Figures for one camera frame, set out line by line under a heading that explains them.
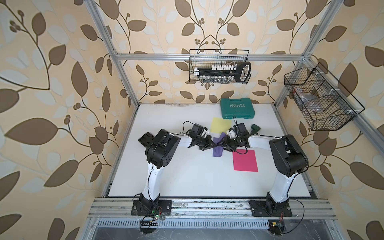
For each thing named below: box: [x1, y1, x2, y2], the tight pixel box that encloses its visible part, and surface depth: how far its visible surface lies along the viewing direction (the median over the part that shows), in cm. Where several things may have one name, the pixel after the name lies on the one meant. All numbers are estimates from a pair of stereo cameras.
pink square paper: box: [232, 149, 259, 172], surface depth 91 cm
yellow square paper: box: [210, 117, 232, 134], surface depth 113 cm
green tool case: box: [220, 97, 256, 119], surface depth 115 cm
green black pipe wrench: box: [251, 124, 262, 134], surface depth 107 cm
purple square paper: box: [212, 132, 226, 157], surface depth 96 cm
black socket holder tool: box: [193, 61, 252, 83], surface depth 86 cm
